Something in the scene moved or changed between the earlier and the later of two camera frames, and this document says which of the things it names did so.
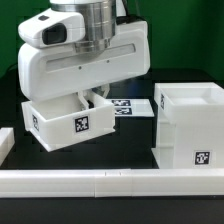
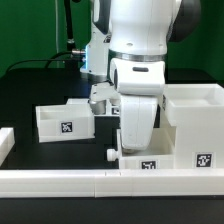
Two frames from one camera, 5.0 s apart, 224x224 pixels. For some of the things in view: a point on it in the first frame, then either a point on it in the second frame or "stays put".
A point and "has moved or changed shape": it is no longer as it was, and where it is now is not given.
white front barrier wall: x=113 y=182 stays put
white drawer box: x=60 y=120 has moved or changed shape
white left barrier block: x=7 y=142 stays put
